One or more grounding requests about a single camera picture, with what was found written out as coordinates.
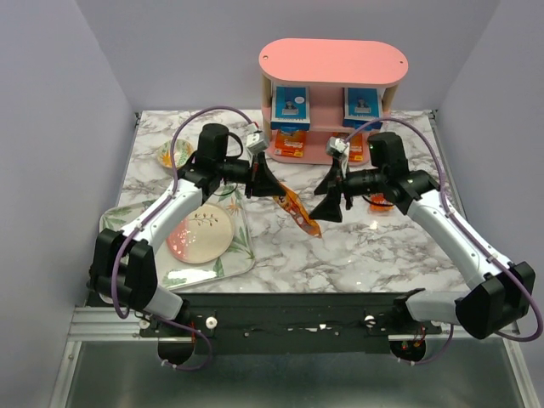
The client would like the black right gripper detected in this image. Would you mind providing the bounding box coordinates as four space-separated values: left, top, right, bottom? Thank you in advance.
309 157 386 223

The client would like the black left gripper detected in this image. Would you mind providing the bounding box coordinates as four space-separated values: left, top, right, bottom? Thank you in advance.
217 151 287 199

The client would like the orange razor bag front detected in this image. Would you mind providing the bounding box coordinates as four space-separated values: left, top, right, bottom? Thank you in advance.
273 185 322 238

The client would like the orange razor bag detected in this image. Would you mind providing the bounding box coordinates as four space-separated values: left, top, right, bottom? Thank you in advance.
273 185 322 238
363 193 394 213

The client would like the orange Gillette box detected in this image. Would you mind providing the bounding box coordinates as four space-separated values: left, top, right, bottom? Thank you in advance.
274 130 307 158
348 133 365 163

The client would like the blue Harrys razor box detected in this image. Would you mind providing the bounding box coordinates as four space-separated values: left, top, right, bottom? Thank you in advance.
270 84 311 131

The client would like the white Harrys razor box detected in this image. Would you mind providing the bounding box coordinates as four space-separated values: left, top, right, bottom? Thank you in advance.
343 88 383 128

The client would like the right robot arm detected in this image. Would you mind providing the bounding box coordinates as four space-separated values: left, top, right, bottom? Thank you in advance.
309 132 536 339

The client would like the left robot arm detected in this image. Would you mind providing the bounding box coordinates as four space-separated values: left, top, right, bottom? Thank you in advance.
88 123 285 336

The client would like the pink three-tier shelf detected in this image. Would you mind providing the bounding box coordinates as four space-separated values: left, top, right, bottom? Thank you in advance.
259 38 409 166

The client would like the floral serving tray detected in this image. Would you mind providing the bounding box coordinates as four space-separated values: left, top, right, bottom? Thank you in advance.
98 184 256 294

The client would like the pink cream round plate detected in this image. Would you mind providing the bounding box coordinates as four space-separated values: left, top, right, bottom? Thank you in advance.
166 204 235 264

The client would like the small floral bowl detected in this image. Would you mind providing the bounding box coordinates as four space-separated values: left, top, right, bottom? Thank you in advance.
156 139 194 169

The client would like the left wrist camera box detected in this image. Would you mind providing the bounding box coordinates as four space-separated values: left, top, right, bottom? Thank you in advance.
246 122 269 156

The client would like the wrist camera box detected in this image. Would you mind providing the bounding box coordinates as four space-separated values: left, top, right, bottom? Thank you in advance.
246 122 269 156
326 137 350 177

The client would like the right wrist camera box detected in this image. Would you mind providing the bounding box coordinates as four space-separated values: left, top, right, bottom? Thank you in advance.
326 137 350 177

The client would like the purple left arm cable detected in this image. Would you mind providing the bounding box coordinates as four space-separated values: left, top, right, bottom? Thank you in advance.
110 105 261 371

